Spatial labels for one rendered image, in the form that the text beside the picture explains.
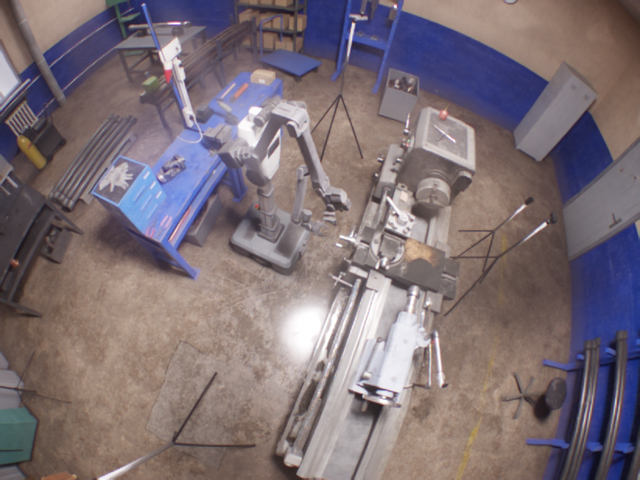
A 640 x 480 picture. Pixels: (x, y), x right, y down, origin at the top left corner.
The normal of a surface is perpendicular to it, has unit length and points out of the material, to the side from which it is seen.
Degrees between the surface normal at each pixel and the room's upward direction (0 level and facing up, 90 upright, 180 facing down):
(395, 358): 0
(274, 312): 0
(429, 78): 90
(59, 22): 90
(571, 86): 90
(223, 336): 0
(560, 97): 90
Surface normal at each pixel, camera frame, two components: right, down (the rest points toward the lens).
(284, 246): 0.10, -0.43
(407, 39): -0.35, 0.83
